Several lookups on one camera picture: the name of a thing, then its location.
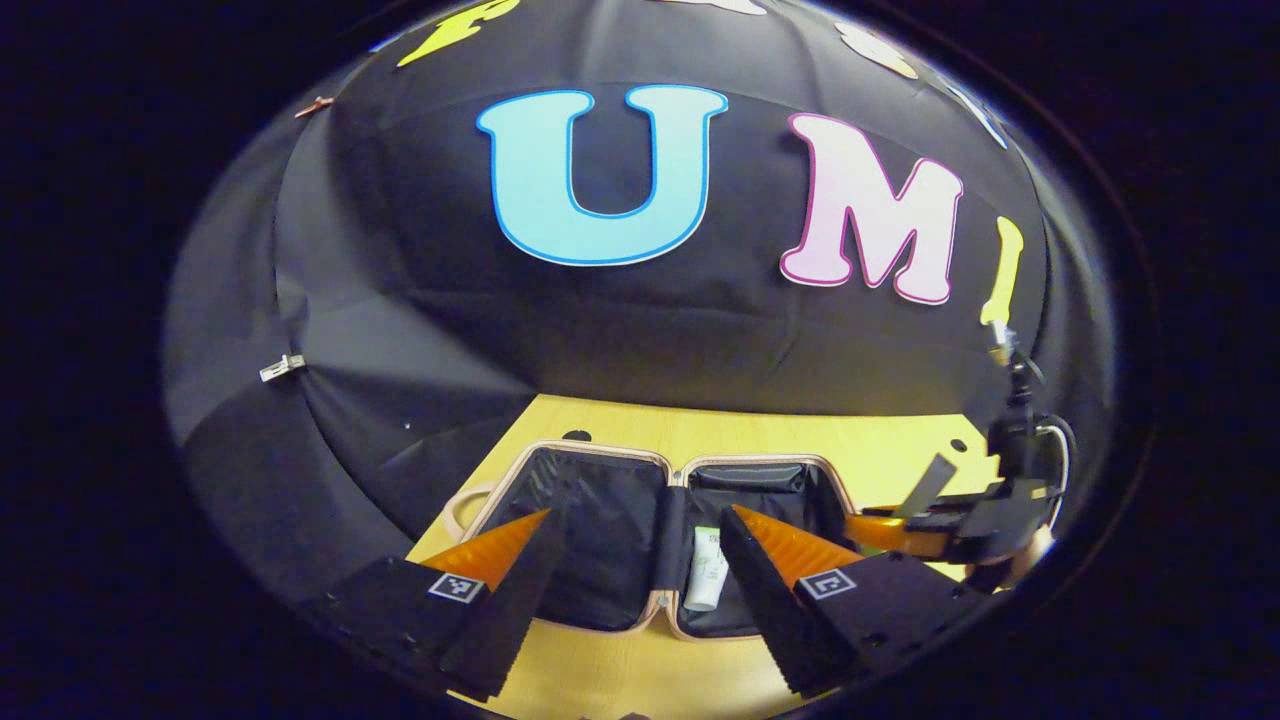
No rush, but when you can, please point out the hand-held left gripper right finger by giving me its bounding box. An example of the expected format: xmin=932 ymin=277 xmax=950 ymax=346
xmin=720 ymin=505 xmax=986 ymax=698

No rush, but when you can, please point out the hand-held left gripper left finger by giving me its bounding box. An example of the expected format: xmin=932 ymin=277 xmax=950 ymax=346
xmin=300 ymin=508 xmax=566 ymax=701

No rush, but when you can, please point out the green and white skin care tube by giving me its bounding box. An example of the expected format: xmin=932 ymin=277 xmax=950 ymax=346
xmin=683 ymin=527 xmax=729 ymax=612

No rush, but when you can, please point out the pink suitcase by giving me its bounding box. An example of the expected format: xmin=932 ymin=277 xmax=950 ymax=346
xmin=445 ymin=438 xmax=863 ymax=642

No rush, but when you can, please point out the black backdrop cloth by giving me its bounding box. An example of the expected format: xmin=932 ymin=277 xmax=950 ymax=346
xmin=165 ymin=0 xmax=1111 ymax=601

